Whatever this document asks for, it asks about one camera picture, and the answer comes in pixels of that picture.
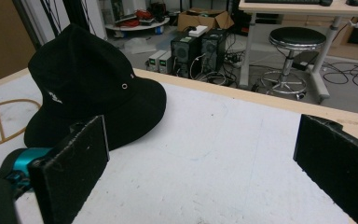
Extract cardboard box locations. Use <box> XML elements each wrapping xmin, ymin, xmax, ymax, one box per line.
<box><xmin>176</xmin><ymin>7</ymin><xmax>235</xmax><ymax>33</ymax></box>

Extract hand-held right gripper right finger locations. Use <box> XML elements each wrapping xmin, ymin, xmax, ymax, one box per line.
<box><xmin>293</xmin><ymin>113</ymin><xmax>358</xmax><ymax>224</ymax></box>

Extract white desk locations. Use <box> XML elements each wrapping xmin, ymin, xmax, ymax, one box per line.
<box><xmin>238</xmin><ymin>0</ymin><xmax>358</xmax><ymax>105</ymax></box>

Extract black stand pole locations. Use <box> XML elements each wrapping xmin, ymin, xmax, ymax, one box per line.
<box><xmin>11</xmin><ymin>0</ymin><xmax>45</xmax><ymax>51</ymax></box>

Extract black computer tower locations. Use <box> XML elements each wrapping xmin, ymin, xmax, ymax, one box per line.
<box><xmin>170</xmin><ymin>32</ymin><xmax>203</xmax><ymax>79</ymax></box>
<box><xmin>200</xmin><ymin>28</ymin><xmax>230</xmax><ymax>75</ymax></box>

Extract round white platform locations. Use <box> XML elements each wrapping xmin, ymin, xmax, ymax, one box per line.
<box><xmin>104</xmin><ymin>17</ymin><xmax>171</xmax><ymax>33</ymax></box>

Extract red cable coil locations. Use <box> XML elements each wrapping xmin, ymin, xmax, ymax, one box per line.
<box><xmin>119</xmin><ymin>8</ymin><xmax>154</xmax><ymax>28</ymax></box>

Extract black bucket hat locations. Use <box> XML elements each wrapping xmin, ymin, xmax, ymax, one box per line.
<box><xmin>23</xmin><ymin>22</ymin><xmax>168</xmax><ymax>152</ymax></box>

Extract clear plastic bag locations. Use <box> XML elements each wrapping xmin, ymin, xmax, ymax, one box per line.
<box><xmin>123</xmin><ymin>36</ymin><xmax>158</xmax><ymax>56</ymax></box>

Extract black floor cables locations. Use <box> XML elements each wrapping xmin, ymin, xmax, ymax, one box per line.
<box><xmin>322</xmin><ymin>61</ymin><xmax>358</xmax><ymax>92</ymax></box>

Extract black round stool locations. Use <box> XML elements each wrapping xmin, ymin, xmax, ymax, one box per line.
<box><xmin>260</xmin><ymin>26</ymin><xmax>327</xmax><ymax>101</ymax></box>

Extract yellow wire stand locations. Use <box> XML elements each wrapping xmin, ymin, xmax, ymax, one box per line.
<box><xmin>0</xmin><ymin>11</ymin><xmax>42</xmax><ymax>151</ymax></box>

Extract white flat box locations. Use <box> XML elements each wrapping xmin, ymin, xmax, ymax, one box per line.
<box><xmin>187</xmin><ymin>24</ymin><xmax>210</xmax><ymax>38</ymax></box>

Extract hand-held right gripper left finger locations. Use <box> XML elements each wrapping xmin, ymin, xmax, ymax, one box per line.
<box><xmin>27</xmin><ymin>114</ymin><xmax>110</xmax><ymax>224</ymax></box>

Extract black power adapter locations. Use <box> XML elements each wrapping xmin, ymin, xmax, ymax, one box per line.
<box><xmin>292</xmin><ymin>60</ymin><xmax>310</xmax><ymax>72</ymax></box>

